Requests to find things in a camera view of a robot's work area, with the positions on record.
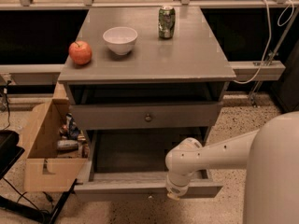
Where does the silver can in box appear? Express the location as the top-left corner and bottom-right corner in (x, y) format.
(57, 140), (78, 150)

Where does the green soda can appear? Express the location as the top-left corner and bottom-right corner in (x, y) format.
(158, 6), (176, 39)

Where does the black cable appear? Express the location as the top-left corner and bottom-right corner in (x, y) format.
(1, 79), (13, 131)

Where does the grey top drawer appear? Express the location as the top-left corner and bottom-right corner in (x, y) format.
(70, 102), (221, 130)

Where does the black stand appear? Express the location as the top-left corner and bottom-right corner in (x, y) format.
(0, 129), (79, 224)

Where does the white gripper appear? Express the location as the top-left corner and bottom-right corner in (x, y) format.
(165, 137), (202, 201)

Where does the red apple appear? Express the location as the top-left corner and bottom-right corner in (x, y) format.
(68, 41), (93, 65)

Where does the grey drawer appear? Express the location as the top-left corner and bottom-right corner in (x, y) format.
(74, 127), (224, 203)
(70, 102), (221, 130)

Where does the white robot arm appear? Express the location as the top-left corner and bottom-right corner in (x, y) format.
(165, 111), (299, 224)

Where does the white bowl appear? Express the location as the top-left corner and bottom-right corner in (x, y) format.
(103, 27), (138, 55)

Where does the cardboard box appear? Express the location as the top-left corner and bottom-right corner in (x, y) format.
(19, 97), (92, 193)

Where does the grey drawer cabinet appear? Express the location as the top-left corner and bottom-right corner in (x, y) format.
(57, 6), (237, 203)

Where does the dark figurine in box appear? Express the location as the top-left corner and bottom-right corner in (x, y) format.
(59, 113), (80, 140)

